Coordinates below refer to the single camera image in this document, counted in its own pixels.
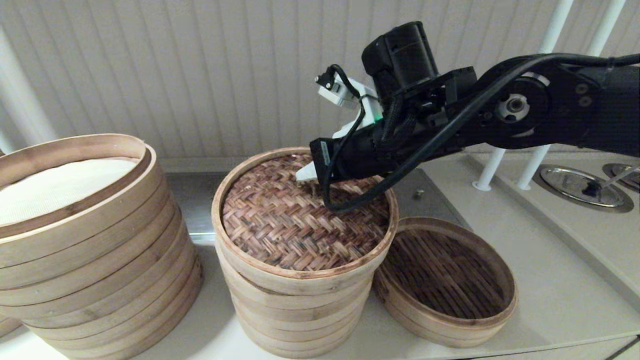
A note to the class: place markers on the white metal pole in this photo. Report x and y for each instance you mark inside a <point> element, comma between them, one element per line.
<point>555,25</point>
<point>607,25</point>

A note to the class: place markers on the medium bamboo steamer stack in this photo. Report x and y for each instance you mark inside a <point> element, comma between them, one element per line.
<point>300,320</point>

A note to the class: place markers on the white cloth steamer liner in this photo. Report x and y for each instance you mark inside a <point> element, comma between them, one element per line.
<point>50,190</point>

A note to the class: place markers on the woven bamboo steamer lid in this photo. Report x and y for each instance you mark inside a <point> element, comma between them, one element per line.
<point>280,235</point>

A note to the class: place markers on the round steel recessed lid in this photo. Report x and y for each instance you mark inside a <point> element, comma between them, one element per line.
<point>565,180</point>
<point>615,170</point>

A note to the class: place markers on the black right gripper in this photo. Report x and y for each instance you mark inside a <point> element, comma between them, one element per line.
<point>357,152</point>

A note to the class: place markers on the small bamboo steamer basket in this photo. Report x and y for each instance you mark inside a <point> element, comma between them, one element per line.
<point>440,280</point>

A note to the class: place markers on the small metal knob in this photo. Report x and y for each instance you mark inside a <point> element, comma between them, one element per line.
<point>419,192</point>

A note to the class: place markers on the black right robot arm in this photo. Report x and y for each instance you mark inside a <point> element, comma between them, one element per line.
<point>550,100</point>

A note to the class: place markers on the stainless steel vented plate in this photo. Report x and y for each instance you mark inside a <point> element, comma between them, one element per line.
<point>195,210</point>

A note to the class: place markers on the white round pillar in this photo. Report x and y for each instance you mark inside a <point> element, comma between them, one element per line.
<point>20,100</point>

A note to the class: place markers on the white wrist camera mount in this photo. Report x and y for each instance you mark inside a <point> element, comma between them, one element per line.
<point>345,92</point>

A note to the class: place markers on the large bamboo steamer stack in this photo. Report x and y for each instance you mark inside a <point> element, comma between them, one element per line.
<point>100,260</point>

